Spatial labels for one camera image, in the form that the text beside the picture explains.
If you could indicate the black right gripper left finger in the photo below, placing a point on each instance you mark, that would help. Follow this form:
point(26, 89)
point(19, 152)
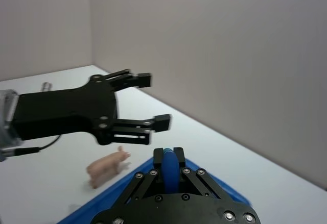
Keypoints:
point(146, 183)

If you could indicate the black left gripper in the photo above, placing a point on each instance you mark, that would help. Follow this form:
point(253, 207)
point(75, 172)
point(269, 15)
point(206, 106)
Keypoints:
point(69, 111)

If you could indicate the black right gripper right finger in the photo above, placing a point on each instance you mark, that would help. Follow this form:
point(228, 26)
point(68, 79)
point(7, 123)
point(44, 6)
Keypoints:
point(196, 180)

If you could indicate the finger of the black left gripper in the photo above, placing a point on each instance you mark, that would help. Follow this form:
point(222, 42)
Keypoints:
point(162, 123)

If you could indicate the blue rounded toy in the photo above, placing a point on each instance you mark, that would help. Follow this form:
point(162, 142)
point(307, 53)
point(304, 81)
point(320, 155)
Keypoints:
point(169, 170)

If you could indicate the pink toy pig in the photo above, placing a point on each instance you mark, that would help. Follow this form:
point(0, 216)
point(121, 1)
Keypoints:
point(107, 168)

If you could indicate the blue plastic tray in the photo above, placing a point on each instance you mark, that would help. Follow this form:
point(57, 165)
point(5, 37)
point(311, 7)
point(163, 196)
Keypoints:
point(107, 201)

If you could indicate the small silver metal piece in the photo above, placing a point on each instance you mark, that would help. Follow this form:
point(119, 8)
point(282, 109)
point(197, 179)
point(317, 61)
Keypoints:
point(46, 86)

